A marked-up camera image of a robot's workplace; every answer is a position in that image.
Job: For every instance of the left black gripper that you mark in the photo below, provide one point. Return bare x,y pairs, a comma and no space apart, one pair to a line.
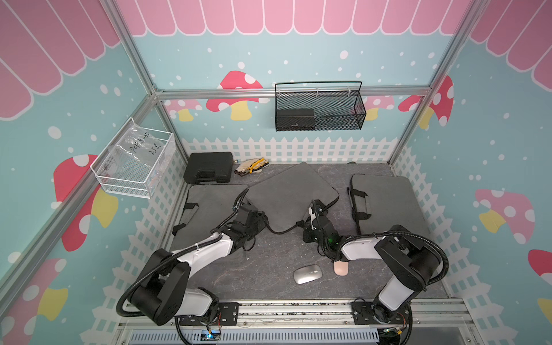
261,222

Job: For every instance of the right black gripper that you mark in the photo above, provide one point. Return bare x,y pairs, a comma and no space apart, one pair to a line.
307,229

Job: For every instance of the pink computer mouse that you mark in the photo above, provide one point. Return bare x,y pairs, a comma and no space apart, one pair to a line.
341,268

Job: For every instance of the grey laptop bag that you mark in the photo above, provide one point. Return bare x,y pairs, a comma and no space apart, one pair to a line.
211,223
381,202
286,197

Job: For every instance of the silver computer mouse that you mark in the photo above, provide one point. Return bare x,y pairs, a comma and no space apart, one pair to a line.
307,274

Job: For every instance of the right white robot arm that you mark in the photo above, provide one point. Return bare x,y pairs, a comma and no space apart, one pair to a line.
414,261

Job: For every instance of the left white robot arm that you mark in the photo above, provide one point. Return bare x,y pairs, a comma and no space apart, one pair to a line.
161,291

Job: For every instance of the clear plastic bag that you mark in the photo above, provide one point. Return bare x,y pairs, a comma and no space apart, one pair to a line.
131,163

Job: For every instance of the yellow black pliers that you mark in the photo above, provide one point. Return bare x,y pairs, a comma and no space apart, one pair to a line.
258,165

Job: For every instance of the black plastic tool case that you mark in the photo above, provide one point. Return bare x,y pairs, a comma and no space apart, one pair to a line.
205,167

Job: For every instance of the black box in basket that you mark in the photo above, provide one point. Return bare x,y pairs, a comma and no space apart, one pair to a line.
295,120

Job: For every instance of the black wire mesh basket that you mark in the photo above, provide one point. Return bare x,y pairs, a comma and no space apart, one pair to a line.
337,105

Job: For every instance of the white wire basket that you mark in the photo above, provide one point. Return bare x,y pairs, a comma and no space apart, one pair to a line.
162,166

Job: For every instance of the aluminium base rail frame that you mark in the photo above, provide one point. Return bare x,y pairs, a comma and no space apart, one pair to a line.
424,321

